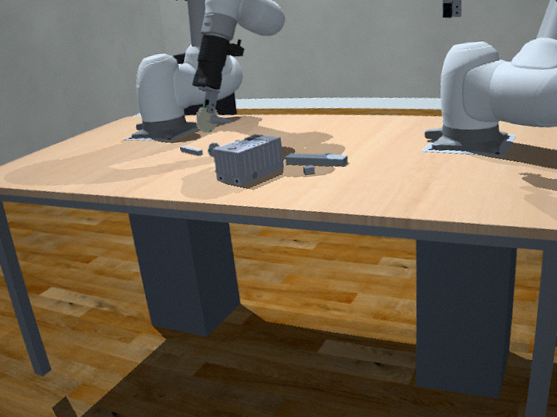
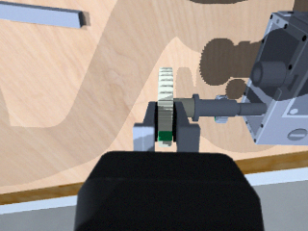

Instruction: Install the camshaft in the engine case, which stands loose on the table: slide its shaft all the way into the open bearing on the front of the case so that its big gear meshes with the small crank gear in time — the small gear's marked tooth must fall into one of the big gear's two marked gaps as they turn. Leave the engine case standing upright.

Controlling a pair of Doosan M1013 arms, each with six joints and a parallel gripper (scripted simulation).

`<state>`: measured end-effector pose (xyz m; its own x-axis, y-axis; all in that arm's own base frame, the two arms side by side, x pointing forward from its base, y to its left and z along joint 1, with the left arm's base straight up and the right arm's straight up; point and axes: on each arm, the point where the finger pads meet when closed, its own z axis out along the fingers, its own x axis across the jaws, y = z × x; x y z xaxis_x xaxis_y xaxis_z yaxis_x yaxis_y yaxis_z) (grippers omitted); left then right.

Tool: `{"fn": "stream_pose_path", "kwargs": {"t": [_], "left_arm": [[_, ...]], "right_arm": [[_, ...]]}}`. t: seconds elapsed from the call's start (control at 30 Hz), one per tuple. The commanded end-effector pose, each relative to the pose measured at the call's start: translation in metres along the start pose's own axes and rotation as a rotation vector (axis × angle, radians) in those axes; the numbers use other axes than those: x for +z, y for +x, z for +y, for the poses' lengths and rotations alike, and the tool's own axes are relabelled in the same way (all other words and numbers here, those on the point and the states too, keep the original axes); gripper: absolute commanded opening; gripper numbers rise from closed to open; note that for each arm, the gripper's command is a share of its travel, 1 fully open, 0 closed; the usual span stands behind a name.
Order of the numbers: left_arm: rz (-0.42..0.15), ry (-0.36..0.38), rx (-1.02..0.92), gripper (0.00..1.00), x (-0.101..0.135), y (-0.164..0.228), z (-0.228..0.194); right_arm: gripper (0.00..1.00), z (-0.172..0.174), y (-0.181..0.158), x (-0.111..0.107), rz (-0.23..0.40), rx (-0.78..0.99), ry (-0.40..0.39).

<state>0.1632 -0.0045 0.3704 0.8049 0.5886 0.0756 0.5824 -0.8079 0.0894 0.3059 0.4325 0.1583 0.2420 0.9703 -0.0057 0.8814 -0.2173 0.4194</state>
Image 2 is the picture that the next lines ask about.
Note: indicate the grey engine case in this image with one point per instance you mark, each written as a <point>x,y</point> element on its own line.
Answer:
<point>281,70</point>

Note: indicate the grey camshaft with gear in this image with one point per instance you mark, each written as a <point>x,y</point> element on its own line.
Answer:
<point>195,107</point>

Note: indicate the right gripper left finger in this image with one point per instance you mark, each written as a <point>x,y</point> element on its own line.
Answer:
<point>146,133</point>

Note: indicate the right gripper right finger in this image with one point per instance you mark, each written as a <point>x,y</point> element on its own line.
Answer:
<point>185,134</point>

